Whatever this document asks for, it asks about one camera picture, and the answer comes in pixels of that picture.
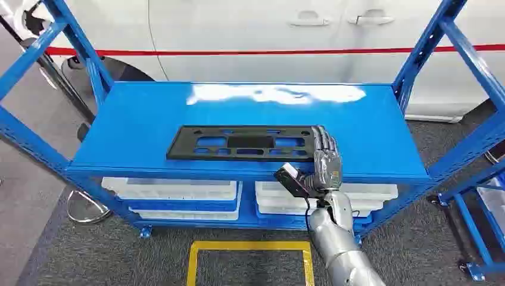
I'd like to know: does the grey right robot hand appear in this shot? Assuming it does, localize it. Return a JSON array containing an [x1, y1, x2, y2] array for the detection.
[[303, 125, 344, 194]]

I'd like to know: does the black plastic plate bracket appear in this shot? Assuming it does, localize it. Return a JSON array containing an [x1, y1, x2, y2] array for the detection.
[[166, 125, 319, 163]]

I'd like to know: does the white plastic tray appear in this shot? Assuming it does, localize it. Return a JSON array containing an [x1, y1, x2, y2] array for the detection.
[[129, 182, 243, 222], [101, 177, 238, 201], [255, 196, 384, 218], [254, 181, 399, 201]]

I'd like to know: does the white car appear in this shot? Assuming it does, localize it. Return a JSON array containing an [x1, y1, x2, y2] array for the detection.
[[0, 0, 505, 124]]

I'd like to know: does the small blue metal rack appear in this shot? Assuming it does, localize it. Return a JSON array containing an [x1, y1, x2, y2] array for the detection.
[[428, 157, 505, 284]]

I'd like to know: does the blue metal shelf rack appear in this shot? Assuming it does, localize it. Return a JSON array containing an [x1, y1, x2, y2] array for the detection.
[[0, 0, 505, 240]]

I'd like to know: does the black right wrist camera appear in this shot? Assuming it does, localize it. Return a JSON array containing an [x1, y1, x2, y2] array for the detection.
[[273, 162, 313, 198]]

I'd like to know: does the white car door handle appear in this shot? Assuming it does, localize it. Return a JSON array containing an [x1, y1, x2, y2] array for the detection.
[[347, 9, 395, 27], [288, 10, 332, 28]]

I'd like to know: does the chrome stool foot ring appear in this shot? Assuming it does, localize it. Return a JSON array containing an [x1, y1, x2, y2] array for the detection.
[[66, 189, 113, 225]]

